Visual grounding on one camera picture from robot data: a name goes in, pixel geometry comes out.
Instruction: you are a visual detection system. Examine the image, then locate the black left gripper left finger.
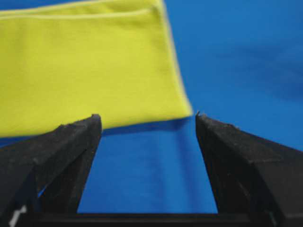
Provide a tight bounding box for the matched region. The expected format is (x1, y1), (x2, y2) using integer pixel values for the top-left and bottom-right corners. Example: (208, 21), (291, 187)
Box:
(0, 114), (102, 227)

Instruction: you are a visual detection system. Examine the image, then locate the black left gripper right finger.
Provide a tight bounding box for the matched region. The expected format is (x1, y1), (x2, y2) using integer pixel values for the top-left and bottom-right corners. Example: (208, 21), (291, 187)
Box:
(195, 114), (303, 227)

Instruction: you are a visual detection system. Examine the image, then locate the yellow-green towel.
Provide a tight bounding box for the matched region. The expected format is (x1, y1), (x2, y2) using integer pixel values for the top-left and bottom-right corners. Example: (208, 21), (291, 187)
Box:
(0, 0), (193, 137)

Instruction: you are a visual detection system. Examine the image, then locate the blue table cloth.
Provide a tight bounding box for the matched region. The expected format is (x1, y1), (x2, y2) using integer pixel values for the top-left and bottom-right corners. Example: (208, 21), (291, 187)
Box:
(0, 0), (303, 213)

